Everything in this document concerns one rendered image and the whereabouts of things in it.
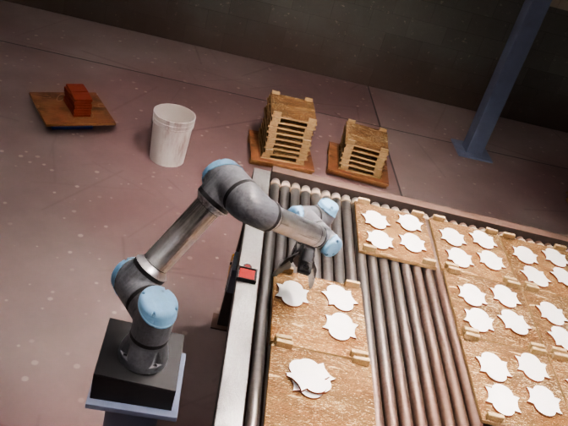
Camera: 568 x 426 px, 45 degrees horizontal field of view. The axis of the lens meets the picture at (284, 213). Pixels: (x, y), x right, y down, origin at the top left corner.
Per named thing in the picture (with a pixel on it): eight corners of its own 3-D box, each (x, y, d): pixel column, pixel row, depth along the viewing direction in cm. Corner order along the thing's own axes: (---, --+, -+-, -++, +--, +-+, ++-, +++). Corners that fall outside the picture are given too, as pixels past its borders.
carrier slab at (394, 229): (357, 253, 295) (361, 244, 292) (353, 203, 329) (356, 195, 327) (435, 270, 298) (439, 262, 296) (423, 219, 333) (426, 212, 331)
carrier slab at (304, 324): (269, 344, 234) (270, 341, 233) (273, 271, 269) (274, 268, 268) (368, 364, 238) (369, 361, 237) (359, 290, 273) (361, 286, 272)
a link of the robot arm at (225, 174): (118, 312, 201) (245, 175, 196) (99, 279, 210) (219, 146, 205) (145, 321, 211) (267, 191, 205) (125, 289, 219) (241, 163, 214)
